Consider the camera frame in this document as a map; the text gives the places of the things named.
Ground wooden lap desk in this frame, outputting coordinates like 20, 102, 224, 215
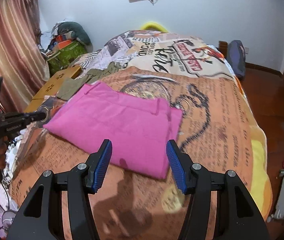
24, 65, 82, 112

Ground olive green pants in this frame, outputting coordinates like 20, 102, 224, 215
56, 62, 122, 101

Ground pink pants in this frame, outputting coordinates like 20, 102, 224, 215
44, 82, 182, 179

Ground blue backpack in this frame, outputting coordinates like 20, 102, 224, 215
227, 40, 246, 80

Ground striped pink curtain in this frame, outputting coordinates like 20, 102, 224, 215
0, 0, 50, 112

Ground green storage bag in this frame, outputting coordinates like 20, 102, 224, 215
47, 41, 87, 76

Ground printed bed blanket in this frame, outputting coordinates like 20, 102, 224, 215
10, 31, 272, 239

